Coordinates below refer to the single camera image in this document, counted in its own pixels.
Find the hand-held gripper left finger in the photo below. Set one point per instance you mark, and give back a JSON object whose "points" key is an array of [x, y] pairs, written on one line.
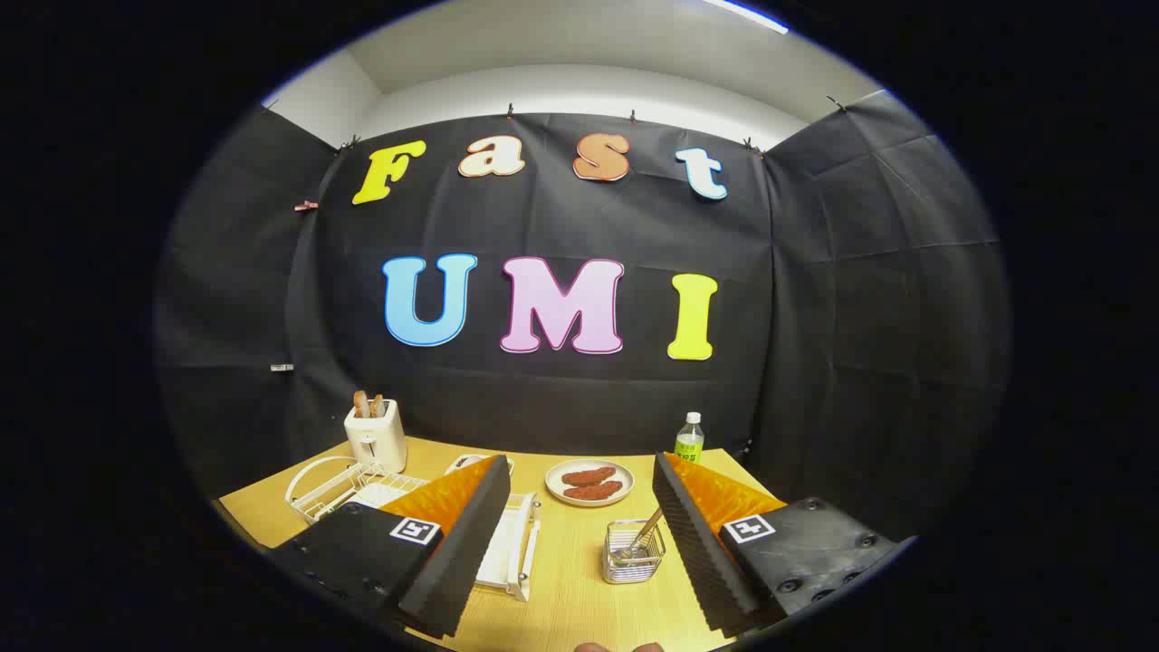
{"points": [[462, 561]]}

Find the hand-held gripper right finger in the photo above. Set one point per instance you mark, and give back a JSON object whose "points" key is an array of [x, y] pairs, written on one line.
{"points": [[697, 543]]}

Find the white plate with steaks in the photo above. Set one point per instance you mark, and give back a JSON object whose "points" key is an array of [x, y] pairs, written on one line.
{"points": [[554, 484]]}

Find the white divided snack tray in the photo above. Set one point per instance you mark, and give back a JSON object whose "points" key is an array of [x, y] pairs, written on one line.
{"points": [[462, 463]]}

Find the green label drink bottle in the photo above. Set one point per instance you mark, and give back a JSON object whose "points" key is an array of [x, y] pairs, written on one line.
{"points": [[689, 444]]}

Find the brown steak piece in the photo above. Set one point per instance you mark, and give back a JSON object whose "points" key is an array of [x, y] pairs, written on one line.
{"points": [[587, 476], [593, 491]]}

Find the white toaster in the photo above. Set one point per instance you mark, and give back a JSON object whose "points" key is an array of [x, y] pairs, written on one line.
{"points": [[378, 439]]}

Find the toasted bread slice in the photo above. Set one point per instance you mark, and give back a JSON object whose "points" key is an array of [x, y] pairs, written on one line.
{"points": [[360, 404], [377, 405]]}

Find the black backdrop cloth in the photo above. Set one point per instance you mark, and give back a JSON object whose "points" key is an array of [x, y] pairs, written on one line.
{"points": [[561, 398]]}

